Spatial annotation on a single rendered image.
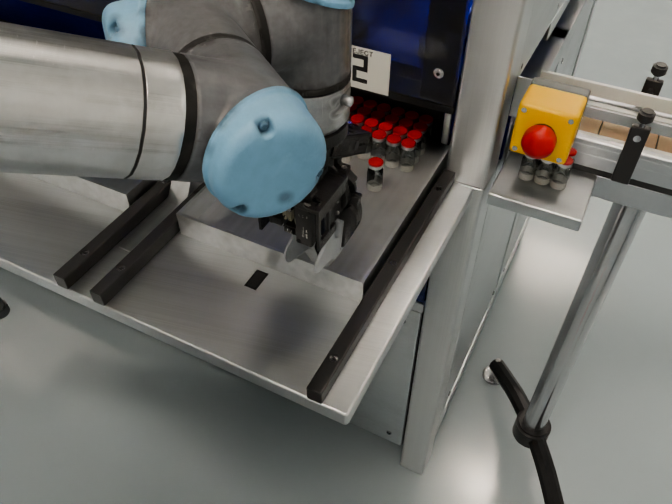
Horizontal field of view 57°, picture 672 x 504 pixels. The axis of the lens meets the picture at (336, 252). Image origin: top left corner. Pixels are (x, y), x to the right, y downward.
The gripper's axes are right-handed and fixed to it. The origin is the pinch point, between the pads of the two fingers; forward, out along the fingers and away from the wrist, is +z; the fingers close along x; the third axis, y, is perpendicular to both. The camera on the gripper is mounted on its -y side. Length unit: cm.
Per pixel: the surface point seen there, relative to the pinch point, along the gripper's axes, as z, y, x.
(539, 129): -10.0, -21.5, 17.8
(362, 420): 79, -24, -4
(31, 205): 3.6, 6.6, -41.5
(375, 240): 3.3, -8.2, 3.1
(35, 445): 92, 12, -76
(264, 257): 2.0, 1.9, -7.1
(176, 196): 2.5, -3.0, -24.2
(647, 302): 91, -106, 53
